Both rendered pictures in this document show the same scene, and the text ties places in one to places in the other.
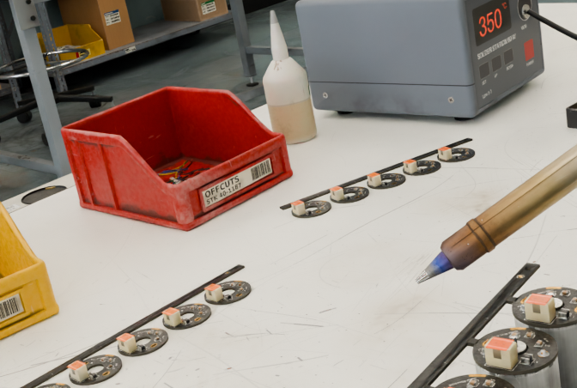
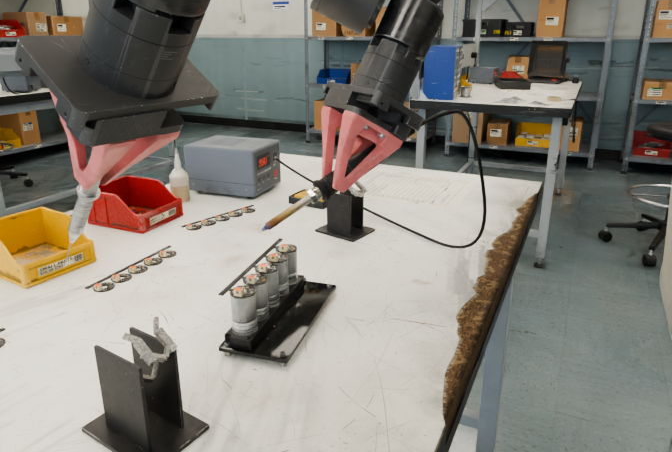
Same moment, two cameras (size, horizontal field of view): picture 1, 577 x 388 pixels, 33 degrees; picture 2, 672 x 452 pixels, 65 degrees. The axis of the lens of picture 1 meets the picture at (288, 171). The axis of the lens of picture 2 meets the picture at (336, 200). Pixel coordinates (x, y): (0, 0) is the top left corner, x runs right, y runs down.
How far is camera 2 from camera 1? 0.30 m
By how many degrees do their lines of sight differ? 22
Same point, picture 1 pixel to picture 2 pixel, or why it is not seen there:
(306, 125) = (186, 196)
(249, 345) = (180, 270)
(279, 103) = (176, 186)
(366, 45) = (213, 166)
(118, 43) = (30, 142)
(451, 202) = (247, 226)
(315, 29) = (191, 157)
